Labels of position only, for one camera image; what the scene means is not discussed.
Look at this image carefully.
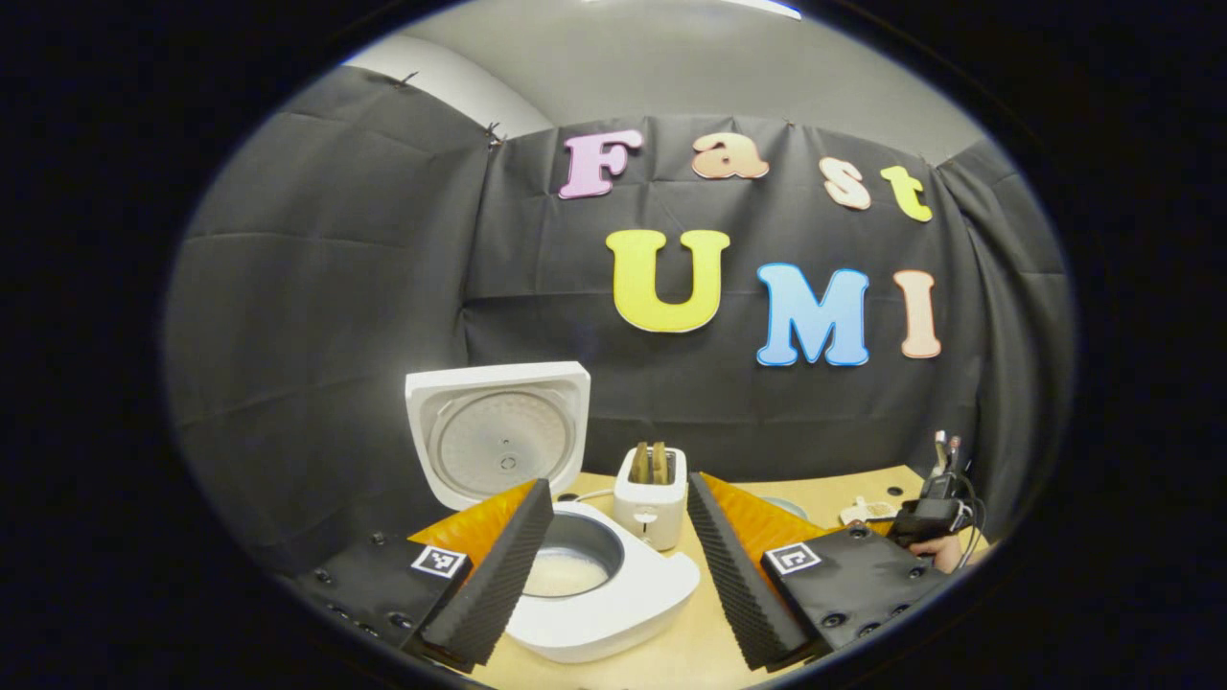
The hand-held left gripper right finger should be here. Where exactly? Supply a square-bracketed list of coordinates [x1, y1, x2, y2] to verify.
[688, 471, 960, 672]

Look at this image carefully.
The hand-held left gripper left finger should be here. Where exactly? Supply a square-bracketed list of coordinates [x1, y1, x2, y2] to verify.
[288, 477, 555, 674]

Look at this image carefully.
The white rice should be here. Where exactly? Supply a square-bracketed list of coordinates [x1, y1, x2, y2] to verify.
[525, 551, 612, 597]

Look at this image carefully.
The white rice cooker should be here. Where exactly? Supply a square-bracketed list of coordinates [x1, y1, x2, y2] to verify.
[405, 361, 701, 664]

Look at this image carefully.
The white toaster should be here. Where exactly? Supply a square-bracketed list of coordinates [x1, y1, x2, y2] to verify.
[613, 446, 688, 552]

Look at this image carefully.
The black backdrop cloth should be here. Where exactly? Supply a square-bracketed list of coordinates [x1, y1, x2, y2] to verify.
[163, 65, 1077, 576]

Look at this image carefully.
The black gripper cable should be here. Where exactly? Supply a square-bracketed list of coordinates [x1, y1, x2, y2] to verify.
[959, 474, 988, 566]

